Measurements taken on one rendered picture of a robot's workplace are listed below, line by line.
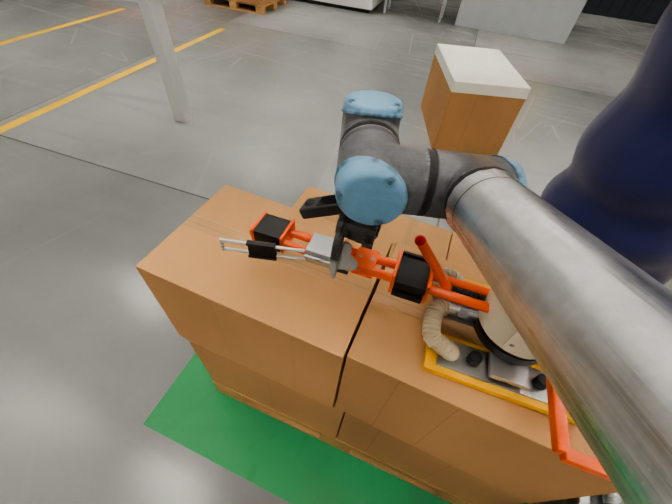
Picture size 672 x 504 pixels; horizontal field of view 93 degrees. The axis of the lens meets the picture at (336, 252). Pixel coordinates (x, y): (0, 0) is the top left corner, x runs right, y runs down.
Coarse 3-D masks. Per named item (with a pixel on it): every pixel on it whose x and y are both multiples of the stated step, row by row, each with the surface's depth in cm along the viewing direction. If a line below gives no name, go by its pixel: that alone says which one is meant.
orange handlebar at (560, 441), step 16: (288, 240) 77; (304, 240) 79; (368, 256) 74; (352, 272) 74; (368, 272) 73; (384, 272) 72; (432, 288) 70; (464, 288) 71; (480, 288) 71; (464, 304) 69; (480, 304) 68; (560, 400) 56; (560, 416) 54; (560, 432) 52; (560, 448) 51; (576, 464) 50; (592, 464) 50; (608, 480) 50
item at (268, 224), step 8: (264, 216) 80; (272, 216) 80; (256, 224) 78; (264, 224) 78; (272, 224) 78; (280, 224) 78; (288, 224) 78; (256, 232) 76; (264, 232) 76; (272, 232) 76; (280, 232) 76; (288, 232) 78; (256, 240) 78; (264, 240) 77; (272, 240) 76; (280, 240) 75
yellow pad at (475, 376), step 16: (448, 336) 76; (432, 352) 73; (464, 352) 73; (480, 352) 73; (432, 368) 71; (448, 368) 70; (464, 368) 70; (480, 368) 71; (464, 384) 70; (480, 384) 69; (496, 384) 68; (544, 384) 67; (512, 400) 68; (528, 400) 67; (544, 400) 67
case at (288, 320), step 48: (240, 192) 108; (192, 240) 92; (240, 240) 94; (384, 240) 98; (192, 288) 82; (240, 288) 83; (288, 288) 84; (336, 288) 85; (192, 336) 109; (240, 336) 90; (288, 336) 77; (336, 336) 76; (288, 384) 103; (336, 384) 86
